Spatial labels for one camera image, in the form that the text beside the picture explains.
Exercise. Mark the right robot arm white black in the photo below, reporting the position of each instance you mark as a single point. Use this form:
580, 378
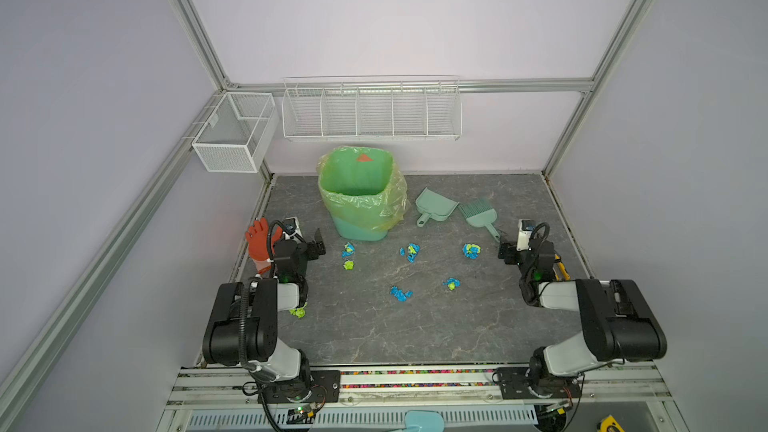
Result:
616, 322

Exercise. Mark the mint green dustpan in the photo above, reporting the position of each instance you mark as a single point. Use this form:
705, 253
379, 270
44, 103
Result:
433, 206

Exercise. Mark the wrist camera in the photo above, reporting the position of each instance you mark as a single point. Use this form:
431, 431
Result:
291, 229
526, 229

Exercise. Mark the green trash bin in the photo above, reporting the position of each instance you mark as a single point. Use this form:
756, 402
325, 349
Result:
355, 184

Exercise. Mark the yellow black tape measure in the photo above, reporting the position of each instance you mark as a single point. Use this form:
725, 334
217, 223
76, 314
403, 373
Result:
609, 424

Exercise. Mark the yellow black pliers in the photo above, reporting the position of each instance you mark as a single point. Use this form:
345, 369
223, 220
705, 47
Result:
560, 270

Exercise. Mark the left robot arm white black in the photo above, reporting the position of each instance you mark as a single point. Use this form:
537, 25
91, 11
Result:
243, 325

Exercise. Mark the green paper scrap near left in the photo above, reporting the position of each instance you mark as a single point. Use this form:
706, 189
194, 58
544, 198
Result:
297, 312

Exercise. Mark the red rubber glove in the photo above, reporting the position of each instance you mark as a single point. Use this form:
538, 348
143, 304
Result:
256, 237

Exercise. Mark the blue paper scrap front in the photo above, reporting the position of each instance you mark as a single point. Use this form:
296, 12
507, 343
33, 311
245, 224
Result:
400, 294

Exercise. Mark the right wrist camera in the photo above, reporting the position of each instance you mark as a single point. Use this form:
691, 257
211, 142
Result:
526, 229

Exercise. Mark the white wire shelf basket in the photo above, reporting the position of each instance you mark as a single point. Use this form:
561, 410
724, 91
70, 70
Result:
372, 108

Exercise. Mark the yellow-green plastic bin liner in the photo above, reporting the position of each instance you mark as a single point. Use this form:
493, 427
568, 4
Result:
398, 195

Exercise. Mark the blue paper scrap centre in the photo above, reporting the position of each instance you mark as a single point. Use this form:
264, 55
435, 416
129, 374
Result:
410, 252

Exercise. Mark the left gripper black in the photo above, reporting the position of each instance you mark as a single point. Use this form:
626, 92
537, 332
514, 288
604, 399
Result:
310, 247

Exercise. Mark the blue green paper scrap small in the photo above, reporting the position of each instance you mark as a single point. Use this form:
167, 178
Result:
452, 283

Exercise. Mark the white mesh box basket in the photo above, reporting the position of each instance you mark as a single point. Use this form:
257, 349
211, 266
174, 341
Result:
237, 132

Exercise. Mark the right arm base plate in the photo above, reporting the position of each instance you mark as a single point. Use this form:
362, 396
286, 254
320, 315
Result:
518, 382

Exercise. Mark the mint green hand brush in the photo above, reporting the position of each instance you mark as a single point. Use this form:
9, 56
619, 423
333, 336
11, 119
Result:
480, 213

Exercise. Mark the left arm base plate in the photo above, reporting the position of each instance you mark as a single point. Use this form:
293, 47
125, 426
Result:
316, 386

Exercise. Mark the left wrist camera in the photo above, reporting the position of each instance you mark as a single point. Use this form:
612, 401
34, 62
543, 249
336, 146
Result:
291, 229

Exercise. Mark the blue yellow paper scrap right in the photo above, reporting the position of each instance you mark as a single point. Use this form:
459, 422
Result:
471, 251

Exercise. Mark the light blue object front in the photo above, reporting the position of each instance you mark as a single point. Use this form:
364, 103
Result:
423, 421

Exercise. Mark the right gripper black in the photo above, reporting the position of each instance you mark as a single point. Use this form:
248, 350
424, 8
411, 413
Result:
509, 250

